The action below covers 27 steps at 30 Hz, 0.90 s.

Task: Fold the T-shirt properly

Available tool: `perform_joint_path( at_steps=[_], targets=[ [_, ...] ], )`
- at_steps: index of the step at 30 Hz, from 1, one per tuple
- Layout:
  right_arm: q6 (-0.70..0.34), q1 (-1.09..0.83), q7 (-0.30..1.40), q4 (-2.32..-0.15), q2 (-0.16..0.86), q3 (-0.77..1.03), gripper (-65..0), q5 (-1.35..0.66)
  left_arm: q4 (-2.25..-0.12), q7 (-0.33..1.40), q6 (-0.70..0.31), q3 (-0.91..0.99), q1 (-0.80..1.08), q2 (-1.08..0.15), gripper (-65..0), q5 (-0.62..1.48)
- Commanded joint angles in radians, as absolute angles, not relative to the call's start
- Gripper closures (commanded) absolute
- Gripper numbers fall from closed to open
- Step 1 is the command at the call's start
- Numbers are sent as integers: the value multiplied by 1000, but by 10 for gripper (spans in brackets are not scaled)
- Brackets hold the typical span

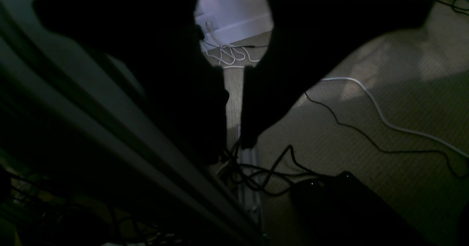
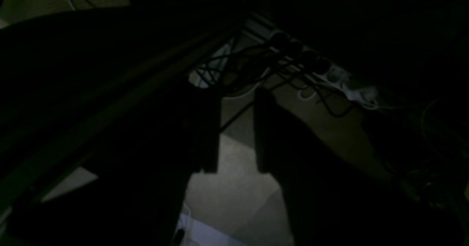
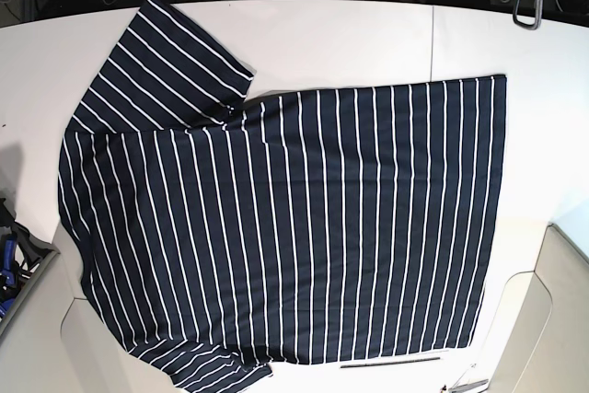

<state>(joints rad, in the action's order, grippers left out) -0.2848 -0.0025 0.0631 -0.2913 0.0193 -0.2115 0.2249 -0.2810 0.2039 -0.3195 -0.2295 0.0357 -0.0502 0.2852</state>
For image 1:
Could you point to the aluminium frame rail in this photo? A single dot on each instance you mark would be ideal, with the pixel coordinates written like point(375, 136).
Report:
point(96, 138)

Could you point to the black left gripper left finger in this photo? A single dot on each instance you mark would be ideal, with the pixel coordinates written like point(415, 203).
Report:
point(158, 42)

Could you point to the black box on floor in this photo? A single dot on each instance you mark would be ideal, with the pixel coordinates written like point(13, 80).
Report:
point(341, 211)

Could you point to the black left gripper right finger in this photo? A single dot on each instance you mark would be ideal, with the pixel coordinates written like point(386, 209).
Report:
point(309, 39)

